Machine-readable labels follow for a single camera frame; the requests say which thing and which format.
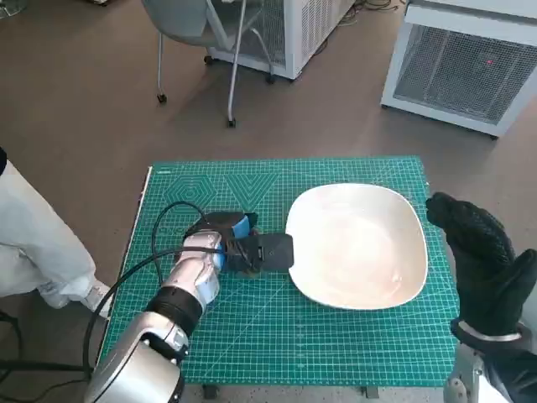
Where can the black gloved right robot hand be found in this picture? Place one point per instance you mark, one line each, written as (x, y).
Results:
(486, 268)

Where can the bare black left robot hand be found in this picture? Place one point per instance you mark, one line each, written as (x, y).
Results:
(243, 256)

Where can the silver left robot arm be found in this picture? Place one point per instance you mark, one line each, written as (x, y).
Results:
(126, 357)

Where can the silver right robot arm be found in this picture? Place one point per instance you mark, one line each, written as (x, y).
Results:
(465, 378)

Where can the white rounded square plate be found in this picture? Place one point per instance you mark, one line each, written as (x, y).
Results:
(361, 247)

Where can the green cutting mat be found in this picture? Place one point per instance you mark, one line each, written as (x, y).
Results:
(272, 336)

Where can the person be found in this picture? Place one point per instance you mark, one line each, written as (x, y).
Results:
(38, 260)

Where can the white mesh cabinet on casters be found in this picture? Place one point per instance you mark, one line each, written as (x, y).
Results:
(295, 42)

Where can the grey chair with white legs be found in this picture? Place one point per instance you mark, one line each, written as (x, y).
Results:
(180, 21)

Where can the white mesh cabinet with red light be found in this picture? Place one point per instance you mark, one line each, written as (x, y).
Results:
(461, 17)

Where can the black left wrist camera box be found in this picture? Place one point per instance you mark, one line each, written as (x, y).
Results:
(274, 251)

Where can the black table bracket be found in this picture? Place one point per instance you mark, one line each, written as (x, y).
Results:
(210, 391)

